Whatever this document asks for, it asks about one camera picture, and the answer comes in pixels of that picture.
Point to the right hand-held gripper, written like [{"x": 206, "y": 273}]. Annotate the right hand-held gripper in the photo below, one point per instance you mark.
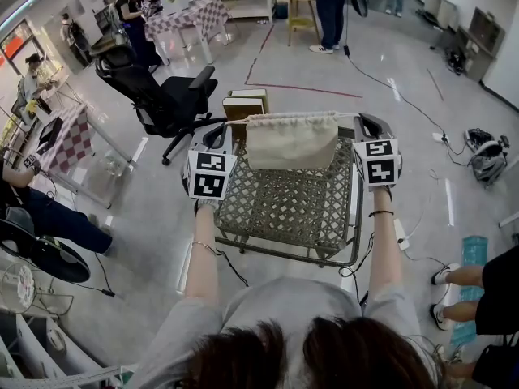
[{"x": 379, "y": 162}]

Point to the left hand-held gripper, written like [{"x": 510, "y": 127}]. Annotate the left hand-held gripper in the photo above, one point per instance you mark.
[{"x": 208, "y": 176}]

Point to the person's right forearm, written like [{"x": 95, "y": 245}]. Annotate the person's right forearm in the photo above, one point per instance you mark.
[{"x": 383, "y": 249}]

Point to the person's left forearm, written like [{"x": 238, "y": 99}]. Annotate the person's left forearm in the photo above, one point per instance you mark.
[{"x": 202, "y": 257}]

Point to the person's left hand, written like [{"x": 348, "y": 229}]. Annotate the person's left hand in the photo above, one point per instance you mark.
[{"x": 206, "y": 206}]

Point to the black wrist band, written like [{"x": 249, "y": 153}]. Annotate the black wrist band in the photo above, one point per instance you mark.
[{"x": 381, "y": 213}]

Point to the white power strip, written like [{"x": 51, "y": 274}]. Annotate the white power strip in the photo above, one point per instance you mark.
[
  {"x": 439, "y": 137},
  {"x": 401, "y": 233}
]

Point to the brown box on table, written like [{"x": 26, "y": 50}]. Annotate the brown box on table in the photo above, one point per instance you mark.
[{"x": 239, "y": 109}]

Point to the dark woven lattice table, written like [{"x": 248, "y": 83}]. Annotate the dark woven lattice table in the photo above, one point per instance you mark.
[{"x": 284, "y": 209}]

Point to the black office chair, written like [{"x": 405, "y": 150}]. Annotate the black office chair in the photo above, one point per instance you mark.
[{"x": 162, "y": 95}]

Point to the grey backpack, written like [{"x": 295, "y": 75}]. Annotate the grey backpack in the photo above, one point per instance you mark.
[{"x": 488, "y": 164}]

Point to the teal cloth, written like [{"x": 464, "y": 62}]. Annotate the teal cloth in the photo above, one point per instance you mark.
[{"x": 474, "y": 249}]

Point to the table with checkered cloth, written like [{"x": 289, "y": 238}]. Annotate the table with checkered cloth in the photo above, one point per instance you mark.
[
  {"x": 73, "y": 140},
  {"x": 202, "y": 14}
]

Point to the person's grey shirt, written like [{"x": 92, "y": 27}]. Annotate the person's grey shirt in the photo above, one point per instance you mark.
[{"x": 284, "y": 302}]

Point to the black power adapter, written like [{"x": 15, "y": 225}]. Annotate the black power adapter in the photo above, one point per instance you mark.
[{"x": 108, "y": 292}]

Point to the wooden stool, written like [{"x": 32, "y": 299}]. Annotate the wooden stool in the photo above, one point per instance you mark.
[{"x": 302, "y": 22}]

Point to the black oval paddle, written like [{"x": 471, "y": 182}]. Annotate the black oval paddle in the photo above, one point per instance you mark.
[{"x": 360, "y": 2}]

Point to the black laptop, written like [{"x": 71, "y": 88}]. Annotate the black laptop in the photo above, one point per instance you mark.
[{"x": 48, "y": 136}]

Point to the black glossy chair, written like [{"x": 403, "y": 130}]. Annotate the black glossy chair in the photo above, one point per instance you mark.
[{"x": 65, "y": 262}]

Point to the grey cabinet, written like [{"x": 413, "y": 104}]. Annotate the grey cabinet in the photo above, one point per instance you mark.
[{"x": 484, "y": 31}]

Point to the white box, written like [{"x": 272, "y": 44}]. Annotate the white box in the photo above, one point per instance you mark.
[{"x": 176, "y": 2}]

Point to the blue bin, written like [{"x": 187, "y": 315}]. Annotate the blue bin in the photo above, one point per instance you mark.
[{"x": 281, "y": 10}]

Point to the white perforated rack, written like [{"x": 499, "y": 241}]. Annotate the white perforated rack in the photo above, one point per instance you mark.
[{"x": 61, "y": 379}]

